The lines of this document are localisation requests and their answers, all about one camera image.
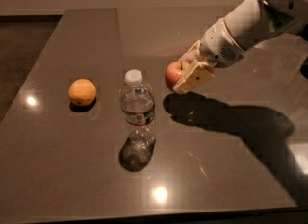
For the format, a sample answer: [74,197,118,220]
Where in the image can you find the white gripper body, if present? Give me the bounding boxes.
[199,19,246,68]

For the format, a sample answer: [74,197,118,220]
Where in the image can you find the clear plastic water bottle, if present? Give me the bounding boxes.
[119,69,156,150]

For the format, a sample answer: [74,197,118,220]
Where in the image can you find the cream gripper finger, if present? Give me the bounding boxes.
[178,41,202,63]
[173,61,214,94]

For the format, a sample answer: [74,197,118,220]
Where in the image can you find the red apple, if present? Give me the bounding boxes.
[165,61,189,91]

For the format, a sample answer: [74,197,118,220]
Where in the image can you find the orange fruit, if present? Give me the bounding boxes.
[68,79,97,106]

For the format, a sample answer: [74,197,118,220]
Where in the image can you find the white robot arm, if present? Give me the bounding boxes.
[172,0,308,94]

